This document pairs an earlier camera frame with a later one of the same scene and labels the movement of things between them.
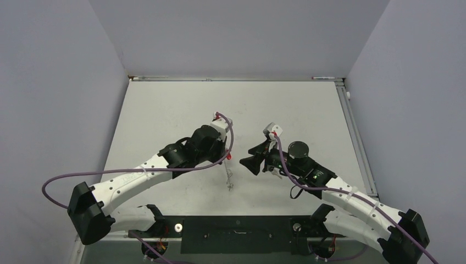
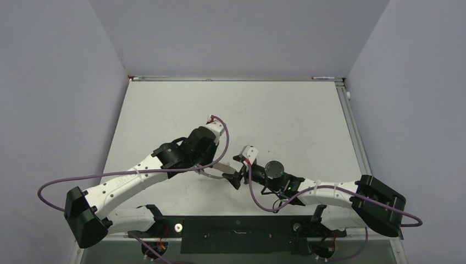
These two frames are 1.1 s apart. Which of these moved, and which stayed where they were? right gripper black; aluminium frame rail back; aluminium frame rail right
Moved: right gripper black
Stayed: aluminium frame rail right; aluminium frame rail back
